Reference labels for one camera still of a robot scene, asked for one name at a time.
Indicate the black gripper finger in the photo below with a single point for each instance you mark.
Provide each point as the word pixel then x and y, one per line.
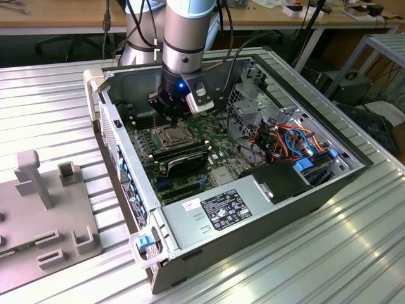
pixel 183 117
pixel 155 101

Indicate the silver CPU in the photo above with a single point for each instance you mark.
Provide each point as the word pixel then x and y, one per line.
pixel 177 136

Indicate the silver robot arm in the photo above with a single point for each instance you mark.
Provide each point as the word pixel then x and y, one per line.
pixel 180 41

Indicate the black RAM slot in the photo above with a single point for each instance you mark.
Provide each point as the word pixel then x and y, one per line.
pixel 144 120
pixel 142 115

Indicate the thin metal locking lever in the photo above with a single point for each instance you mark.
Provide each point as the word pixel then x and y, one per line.
pixel 153 122

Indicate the black RAM stick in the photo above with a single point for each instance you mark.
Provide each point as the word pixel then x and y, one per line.
pixel 180 153

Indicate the black expansion card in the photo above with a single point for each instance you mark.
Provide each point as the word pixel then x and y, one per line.
pixel 186 163

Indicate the green motherboard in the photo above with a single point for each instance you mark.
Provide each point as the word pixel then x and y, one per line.
pixel 221 149

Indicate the metal drive cage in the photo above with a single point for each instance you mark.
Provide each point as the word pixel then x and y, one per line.
pixel 250 106

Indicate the silver chipset heatsink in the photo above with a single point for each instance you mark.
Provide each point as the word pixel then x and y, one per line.
pixel 221 175

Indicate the black expansion slot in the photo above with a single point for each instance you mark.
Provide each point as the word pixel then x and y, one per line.
pixel 182 195
pixel 180 189

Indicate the silver power supply unit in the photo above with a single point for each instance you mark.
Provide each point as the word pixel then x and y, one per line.
pixel 190 228

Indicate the black plastic air shroud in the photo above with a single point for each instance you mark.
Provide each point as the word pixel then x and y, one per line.
pixel 278 183

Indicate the blue disk carrier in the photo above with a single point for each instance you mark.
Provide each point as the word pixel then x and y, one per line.
pixel 303 165

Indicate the blue case latch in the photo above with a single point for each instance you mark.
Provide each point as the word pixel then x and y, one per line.
pixel 144 242

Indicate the white box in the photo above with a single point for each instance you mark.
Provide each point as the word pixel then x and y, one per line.
pixel 295 14

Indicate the open grey PC case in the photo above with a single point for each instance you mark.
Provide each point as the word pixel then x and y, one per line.
pixel 253 250

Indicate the small blue carrier tab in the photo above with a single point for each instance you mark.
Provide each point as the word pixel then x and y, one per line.
pixel 332 153

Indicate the grey parts rack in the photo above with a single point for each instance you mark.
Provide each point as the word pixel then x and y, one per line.
pixel 47 218

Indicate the metal disk bay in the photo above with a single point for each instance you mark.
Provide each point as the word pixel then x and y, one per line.
pixel 345 164

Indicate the wooden desk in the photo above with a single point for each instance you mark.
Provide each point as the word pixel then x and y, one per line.
pixel 332 22

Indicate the brown cardboard box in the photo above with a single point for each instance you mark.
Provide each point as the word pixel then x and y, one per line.
pixel 357 14

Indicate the green RAM stick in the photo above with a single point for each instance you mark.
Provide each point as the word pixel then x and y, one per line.
pixel 7 254

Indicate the black power adapter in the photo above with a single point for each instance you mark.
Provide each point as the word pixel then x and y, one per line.
pixel 376 10

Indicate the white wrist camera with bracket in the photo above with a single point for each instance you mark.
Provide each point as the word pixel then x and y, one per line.
pixel 197 106

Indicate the metal slat shelf frame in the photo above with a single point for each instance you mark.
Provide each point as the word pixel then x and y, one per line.
pixel 389 44

